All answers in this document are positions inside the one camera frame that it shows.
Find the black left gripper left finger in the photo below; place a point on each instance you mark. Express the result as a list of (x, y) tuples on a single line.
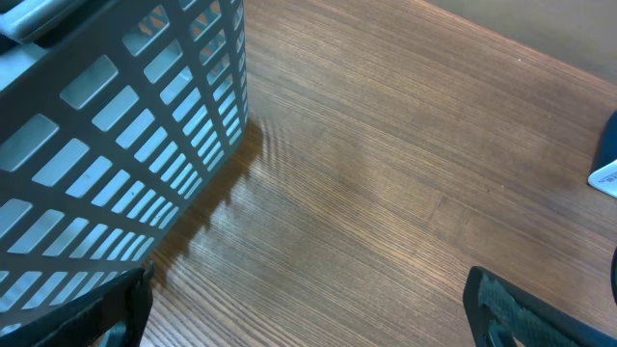
[(114, 314)]

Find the white barcode scanner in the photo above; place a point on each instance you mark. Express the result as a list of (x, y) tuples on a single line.
[(603, 171)]

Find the grey plastic mesh basket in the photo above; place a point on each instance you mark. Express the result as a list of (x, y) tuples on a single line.
[(115, 114)]

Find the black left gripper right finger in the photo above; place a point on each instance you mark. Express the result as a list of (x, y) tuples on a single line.
[(502, 314)]

